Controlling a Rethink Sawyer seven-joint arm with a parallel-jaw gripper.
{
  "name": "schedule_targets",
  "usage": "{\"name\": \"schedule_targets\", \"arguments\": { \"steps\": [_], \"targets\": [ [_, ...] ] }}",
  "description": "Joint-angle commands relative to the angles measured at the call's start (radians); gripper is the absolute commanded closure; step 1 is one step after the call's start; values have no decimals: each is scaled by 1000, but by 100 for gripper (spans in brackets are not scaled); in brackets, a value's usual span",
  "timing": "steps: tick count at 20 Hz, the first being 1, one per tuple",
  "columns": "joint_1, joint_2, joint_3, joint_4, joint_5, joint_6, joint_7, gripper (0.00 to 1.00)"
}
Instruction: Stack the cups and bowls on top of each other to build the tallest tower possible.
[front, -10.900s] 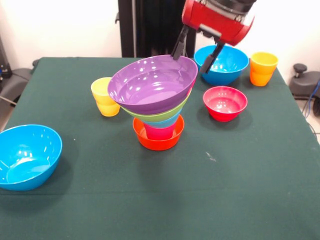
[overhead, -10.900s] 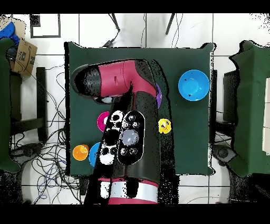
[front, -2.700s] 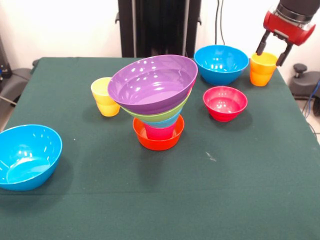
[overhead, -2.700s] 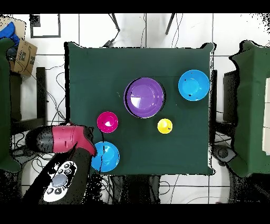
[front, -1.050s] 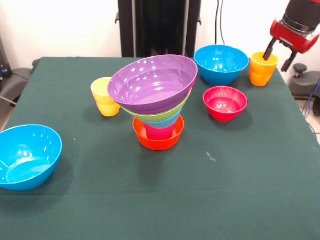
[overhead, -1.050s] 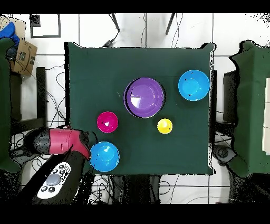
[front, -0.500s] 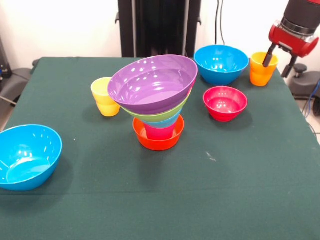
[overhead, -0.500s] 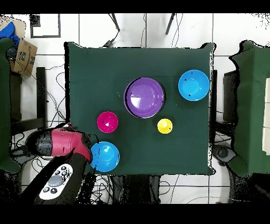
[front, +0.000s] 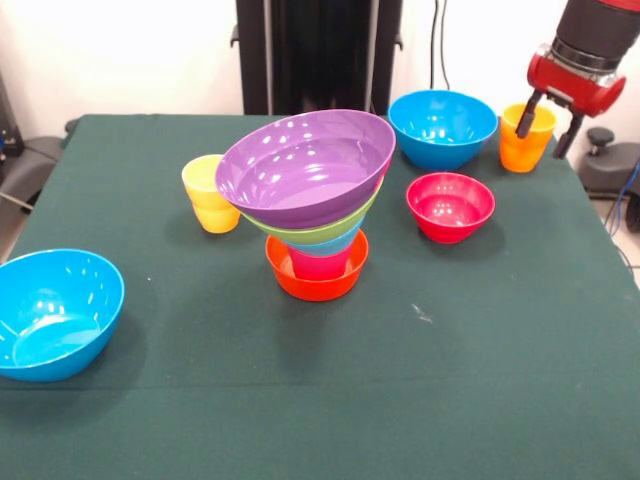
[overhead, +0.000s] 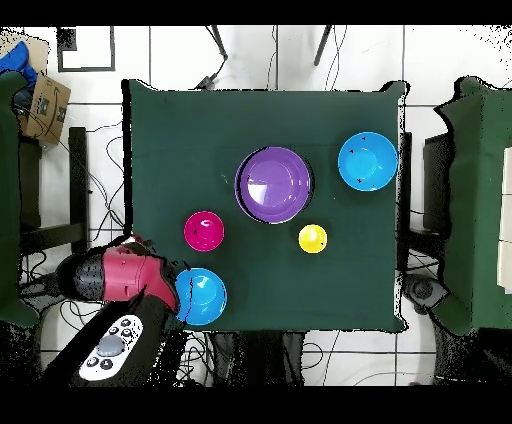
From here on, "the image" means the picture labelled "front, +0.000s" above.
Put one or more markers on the orange bowl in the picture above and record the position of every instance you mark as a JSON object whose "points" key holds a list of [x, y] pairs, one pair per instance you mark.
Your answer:
{"points": [[315, 290]]}

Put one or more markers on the orange cup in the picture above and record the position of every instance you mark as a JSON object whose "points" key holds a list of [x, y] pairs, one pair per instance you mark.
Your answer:
{"points": [[525, 152]]}

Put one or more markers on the small blue bowl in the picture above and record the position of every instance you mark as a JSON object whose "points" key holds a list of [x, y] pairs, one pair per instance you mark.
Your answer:
{"points": [[332, 247]]}

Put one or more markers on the black stand base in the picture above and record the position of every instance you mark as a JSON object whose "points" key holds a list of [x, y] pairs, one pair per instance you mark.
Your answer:
{"points": [[615, 167]]}

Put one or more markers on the crimson cup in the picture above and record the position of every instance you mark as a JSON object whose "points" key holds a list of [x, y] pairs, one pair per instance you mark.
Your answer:
{"points": [[320, 267]]}

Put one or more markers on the yellow cup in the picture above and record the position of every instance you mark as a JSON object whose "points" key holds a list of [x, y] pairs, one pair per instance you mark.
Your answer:
{"points": [[205, 200]]}

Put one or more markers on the black equipment box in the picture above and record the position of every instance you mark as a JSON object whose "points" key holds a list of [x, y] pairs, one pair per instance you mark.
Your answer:
{"points": [[7, 130]]}

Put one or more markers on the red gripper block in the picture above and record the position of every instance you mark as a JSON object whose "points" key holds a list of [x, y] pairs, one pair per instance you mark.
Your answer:
{"points": [[575, 85]]}

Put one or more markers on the large purple bowl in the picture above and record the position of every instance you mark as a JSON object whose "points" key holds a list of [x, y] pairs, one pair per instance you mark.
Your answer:
{"points": [[300, 170]]}

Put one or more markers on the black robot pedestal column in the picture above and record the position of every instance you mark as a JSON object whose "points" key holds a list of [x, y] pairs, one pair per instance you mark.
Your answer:
{"points": [[310, 50]]}

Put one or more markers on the crimson small bowl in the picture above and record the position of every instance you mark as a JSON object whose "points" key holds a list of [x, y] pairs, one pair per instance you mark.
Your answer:
{"points": [[450, 210]]}

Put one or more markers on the large green bowl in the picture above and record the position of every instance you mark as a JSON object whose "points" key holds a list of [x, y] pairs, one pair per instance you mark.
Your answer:
{"points": [[340, 225]]}

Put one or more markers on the grey stand base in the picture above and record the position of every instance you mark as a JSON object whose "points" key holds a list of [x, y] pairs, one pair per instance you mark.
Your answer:
{"points": [[35, 150]]}

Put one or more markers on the large blue bowl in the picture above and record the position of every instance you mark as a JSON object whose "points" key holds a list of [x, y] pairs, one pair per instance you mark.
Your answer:
{"points": [[440, 125], [55, 320]]}

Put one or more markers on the dark green tablecloth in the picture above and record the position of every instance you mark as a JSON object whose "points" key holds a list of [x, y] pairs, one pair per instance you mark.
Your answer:
{"points": [[350, 350]]}

